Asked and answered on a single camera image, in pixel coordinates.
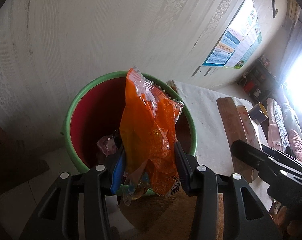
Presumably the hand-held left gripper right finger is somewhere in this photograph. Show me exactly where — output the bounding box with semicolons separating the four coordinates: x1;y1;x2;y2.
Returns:
175;142;283;240

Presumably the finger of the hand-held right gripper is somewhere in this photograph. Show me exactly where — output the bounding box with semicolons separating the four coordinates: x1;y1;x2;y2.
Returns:
231;140;302;188

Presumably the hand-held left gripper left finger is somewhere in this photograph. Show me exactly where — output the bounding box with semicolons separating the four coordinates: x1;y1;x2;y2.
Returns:
19;142;127;240

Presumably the orange snack wrapper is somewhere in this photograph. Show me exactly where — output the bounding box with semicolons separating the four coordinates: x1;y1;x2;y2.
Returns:
119;66;184;205

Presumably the green bin with red inside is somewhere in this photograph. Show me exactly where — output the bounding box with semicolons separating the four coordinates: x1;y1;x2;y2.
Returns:
63;71;198;197

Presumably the brown cardboard box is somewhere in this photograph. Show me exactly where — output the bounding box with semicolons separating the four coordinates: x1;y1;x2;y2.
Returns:
236;104;263;153

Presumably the bed with plaid sheet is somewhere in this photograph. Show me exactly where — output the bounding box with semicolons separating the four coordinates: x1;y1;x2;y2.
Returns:
266;97;302;170

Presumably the pink quilt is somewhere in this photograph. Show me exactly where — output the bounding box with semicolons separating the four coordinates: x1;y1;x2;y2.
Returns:
287;129;302;165

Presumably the blue mug with yellow inside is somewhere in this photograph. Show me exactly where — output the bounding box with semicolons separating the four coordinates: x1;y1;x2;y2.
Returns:
247;102;269;125

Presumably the brown wooden board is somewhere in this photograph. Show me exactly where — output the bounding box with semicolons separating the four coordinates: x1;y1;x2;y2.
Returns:
216;97;255;183

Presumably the brown plush toy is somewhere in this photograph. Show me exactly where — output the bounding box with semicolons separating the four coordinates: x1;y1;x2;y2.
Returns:
117;190;199;240

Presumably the red container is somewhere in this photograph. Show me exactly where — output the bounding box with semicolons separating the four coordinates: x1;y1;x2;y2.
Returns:
243;81;257;93

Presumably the dark shelf table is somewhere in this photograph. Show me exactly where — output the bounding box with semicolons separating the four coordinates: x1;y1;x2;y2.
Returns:
237;56;279;103

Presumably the bright window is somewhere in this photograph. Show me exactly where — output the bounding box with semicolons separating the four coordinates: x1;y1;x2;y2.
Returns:
284;47;302;120

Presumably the dark wooden furniture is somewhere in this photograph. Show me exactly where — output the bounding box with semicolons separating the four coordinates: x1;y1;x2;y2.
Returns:
0;117;51;198

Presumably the pink patterned curtain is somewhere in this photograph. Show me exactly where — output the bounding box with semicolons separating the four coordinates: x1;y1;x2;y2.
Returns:
284;20;302;80

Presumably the green chart wall poster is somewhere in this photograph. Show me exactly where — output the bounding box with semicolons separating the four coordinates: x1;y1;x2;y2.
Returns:
233;31;263;70

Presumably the blue alphabet wall poster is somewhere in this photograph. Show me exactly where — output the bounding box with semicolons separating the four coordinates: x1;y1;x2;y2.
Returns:
202;0;258;67

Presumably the white chart wall poster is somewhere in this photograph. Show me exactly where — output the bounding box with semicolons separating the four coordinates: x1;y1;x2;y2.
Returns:
225;17;260;68

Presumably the wall air conditioner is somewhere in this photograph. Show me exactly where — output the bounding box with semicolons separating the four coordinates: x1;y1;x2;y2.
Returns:
286;0;299;23

